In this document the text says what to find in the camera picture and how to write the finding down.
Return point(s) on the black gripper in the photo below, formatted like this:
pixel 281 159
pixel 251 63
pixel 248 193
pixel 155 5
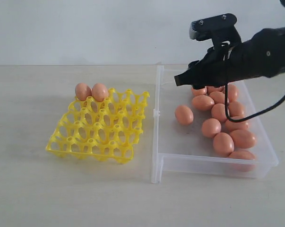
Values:
pixel 217 68

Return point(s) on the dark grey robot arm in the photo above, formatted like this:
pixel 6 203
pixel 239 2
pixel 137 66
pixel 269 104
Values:
pixel 266 50

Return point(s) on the clear plastic bin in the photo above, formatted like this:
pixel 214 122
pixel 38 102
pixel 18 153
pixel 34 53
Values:
pixel 193 135

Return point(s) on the yellow plastic egg tray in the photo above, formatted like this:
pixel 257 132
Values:
pixel 102 130

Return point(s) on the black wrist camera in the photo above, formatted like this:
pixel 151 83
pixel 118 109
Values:
pixel 219 29

